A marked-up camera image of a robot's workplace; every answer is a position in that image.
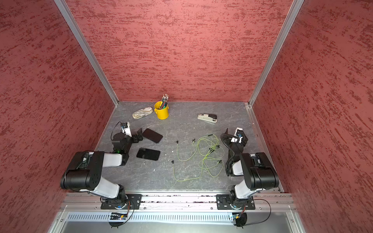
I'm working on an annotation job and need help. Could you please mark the white black stapler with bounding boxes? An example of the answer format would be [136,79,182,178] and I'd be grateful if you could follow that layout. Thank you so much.
[197,114,217,123]

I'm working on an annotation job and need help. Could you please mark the left circuit board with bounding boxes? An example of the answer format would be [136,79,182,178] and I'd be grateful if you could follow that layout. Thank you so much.
[109,212,128,221]

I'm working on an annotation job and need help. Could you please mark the yellow pen cup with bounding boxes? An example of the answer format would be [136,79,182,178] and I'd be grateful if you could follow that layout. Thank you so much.
[154,101,169,120]

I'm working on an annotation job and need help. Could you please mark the blue-edged smartphone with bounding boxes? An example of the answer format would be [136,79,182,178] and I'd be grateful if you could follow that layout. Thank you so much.
[142,129,163,143]

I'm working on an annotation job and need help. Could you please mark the pens in cup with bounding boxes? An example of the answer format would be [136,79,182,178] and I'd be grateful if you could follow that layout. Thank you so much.
[159,94,169,110]

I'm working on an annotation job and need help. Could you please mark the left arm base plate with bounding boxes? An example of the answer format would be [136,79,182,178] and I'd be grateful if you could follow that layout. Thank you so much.
[101,194,142,211]

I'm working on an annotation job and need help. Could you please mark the white vented cable duct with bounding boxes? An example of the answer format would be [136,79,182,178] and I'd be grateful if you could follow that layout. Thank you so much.
[65,212,234,225]

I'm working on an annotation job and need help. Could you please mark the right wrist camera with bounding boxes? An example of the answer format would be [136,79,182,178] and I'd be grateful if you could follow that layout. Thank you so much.
[231,127,248,146]

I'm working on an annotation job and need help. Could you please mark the left aluminium corner post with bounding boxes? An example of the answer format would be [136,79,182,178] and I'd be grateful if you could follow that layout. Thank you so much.
[54,0,119,106]

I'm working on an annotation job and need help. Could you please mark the aluminium corner post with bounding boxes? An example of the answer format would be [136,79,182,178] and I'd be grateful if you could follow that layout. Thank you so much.
[54,0,119,106]
[248,0,304,108]

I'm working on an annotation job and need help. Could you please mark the patterned pencil pouch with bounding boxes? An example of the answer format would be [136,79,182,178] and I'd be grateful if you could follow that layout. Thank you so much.
[132,106,153,119]

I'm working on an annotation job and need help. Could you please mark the circuit board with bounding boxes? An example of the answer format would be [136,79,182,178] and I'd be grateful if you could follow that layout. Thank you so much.
[109,212,128,221]
[231,213,241,221]

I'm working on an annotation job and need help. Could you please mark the aluminium front rail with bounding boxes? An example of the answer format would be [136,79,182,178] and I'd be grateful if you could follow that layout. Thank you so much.
[58,191,298,212]

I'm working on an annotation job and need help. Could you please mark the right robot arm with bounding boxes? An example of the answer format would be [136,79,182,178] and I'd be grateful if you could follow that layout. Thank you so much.
[217,128,280,210]

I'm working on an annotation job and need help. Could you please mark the green wired earphones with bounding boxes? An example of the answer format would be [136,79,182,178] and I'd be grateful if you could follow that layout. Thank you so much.
[190,134,224,170]
[172,142,225,183]

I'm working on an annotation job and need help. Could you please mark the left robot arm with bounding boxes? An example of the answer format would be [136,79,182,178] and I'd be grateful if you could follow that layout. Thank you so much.
[60,128,143,209]

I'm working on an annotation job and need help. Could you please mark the right aluminium corner post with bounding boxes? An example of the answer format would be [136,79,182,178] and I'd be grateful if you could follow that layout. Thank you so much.
[248,0,304,108]

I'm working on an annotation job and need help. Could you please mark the right circuit board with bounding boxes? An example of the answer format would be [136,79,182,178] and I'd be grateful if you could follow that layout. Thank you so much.
[231,213,241,221]

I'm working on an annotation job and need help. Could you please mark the pink-edged smartphone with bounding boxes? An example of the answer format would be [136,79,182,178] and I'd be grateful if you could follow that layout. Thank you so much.
[137,148,160,161]

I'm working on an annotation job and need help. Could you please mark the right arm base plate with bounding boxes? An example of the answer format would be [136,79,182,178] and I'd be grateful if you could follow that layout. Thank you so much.
[216,194,255,211]

